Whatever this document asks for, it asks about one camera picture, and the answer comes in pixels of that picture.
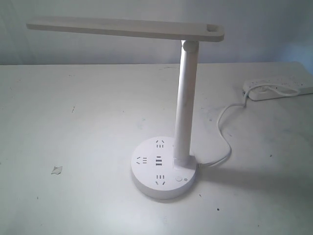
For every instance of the white power strip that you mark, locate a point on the white power strip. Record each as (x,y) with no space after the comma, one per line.
(278,87)

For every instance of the small torn paper scrap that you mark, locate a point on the small torn paper scrap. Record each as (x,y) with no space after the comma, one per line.
(57,170)

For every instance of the white desk lamp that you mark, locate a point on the white desk lamp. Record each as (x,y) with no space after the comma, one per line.
(162,167)

